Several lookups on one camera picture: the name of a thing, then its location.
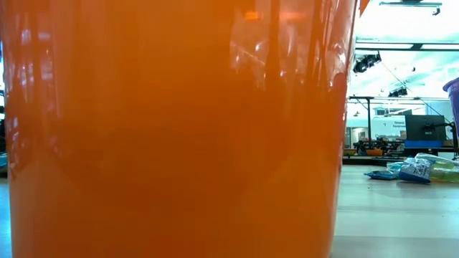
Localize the blue white candy bar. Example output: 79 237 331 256
364 169 399 181
398 156 434 184

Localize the purple plastic basket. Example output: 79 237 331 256
443 77 459 126

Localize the orange plastic basket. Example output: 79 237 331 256
0 0 370 258

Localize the black pole stand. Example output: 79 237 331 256
348 95 376 151

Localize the cluttered robot workstation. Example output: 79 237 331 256
353 138 404 158

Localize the white sign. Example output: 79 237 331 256
371 116 406 137

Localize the black monitor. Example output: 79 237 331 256
404 114 448 148

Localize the ceiling light fixture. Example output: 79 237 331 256
379 0 443 16

